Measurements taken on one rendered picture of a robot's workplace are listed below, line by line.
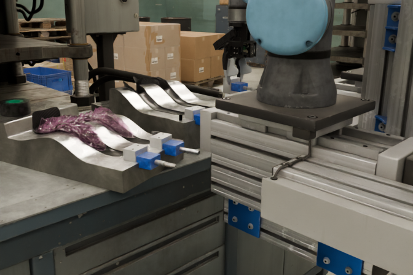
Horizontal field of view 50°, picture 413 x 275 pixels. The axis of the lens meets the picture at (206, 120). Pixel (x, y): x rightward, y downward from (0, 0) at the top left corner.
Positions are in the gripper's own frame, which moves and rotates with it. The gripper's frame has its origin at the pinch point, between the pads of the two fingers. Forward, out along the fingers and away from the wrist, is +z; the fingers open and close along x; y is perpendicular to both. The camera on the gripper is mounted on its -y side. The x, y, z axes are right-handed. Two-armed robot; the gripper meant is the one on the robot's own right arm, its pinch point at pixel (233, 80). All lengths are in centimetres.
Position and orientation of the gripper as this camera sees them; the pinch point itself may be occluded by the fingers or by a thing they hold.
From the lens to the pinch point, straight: 157.6
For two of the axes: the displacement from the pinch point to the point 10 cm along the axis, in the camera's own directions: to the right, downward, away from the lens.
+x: 7.2, -1.8, 6.8
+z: -0.1, 9.7, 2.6
